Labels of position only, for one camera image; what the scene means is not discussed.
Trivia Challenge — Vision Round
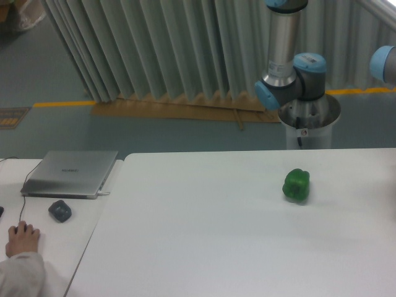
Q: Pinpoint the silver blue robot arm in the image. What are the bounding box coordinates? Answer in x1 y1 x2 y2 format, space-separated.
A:
255 1 395 110

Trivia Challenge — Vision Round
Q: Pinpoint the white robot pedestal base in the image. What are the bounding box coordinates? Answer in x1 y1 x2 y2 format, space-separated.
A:
278 94 341 150

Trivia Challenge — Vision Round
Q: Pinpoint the black mouse cable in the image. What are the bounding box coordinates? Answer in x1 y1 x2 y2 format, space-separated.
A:
0 158 43 223

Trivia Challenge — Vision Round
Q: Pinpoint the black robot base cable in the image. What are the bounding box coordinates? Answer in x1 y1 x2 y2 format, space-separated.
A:
295 116 303 150

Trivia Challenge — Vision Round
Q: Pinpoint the silver closed laptop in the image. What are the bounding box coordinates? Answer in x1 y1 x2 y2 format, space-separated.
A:
20 150 118 199

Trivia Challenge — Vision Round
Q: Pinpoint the green bell pepper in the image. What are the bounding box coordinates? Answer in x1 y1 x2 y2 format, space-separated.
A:
282 168 310 203

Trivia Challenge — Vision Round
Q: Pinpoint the grey-green pleated curtain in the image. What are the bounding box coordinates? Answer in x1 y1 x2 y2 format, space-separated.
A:
39 0 396 104

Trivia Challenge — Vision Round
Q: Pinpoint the person's bare hand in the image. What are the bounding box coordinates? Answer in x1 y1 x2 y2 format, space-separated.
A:
6 221 40 258

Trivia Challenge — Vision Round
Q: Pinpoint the white sleeved forearm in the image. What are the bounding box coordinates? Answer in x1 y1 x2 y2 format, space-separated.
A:
1 252 46 296

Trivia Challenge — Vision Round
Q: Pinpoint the brown cardboard floor sheet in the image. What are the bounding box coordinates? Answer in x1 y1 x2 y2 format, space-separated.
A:
91 91 280 130

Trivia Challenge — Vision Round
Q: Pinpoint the black earbuds case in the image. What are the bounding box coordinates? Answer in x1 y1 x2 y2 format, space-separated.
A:
48 200 72 223

